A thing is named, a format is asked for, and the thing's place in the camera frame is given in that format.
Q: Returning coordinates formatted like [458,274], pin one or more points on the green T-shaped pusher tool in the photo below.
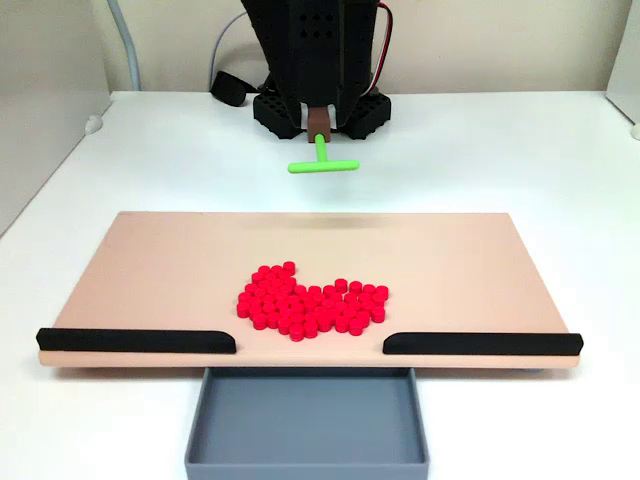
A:
[323,165]

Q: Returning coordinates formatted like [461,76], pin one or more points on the pile of red granules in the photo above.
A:
[310,310]

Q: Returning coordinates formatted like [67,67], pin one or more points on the grey shallow container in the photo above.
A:
[307,425]

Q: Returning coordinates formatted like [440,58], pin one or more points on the beige flat board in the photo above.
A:
[150,275]

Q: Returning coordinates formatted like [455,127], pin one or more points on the white wall clip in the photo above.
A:
[635,131]
[93,125]

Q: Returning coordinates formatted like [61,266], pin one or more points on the black foam rail strip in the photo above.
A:
[130,341]
[480,344]

